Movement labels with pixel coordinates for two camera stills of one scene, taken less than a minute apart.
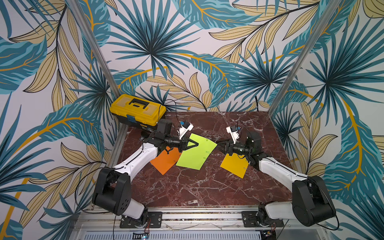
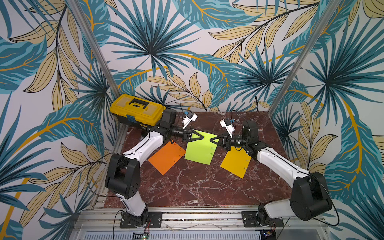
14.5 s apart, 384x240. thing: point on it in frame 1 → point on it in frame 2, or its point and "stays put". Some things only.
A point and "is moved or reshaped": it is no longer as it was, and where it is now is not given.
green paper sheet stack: [196, 157] is moved or reshaped
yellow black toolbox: [144, 113] stays put
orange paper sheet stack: [164, 162] stays put
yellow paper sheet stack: [235, 164] stays put
